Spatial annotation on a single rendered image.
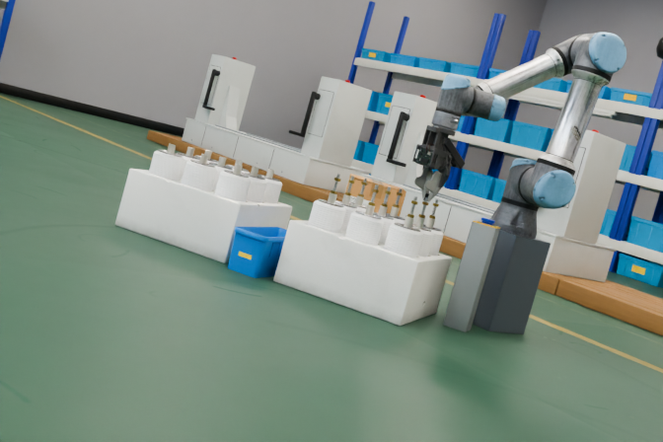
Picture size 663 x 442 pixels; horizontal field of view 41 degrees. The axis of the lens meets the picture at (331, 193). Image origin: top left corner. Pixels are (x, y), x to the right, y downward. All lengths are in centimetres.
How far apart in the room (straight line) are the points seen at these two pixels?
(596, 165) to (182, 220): 249
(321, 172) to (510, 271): 325
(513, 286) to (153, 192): 112
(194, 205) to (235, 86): 443
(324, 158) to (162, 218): 324
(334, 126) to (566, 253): 198
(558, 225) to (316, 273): 224
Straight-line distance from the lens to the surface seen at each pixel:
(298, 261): 247
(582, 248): 463
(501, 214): 277
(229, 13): 953
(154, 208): 269
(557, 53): 279
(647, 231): 723
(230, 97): 696
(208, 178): 267
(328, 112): 581
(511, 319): 280
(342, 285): 243
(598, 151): 454
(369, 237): 244
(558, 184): 264
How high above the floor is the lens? 44
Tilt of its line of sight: 4 degrees down
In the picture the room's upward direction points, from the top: 16 degrees clockwise
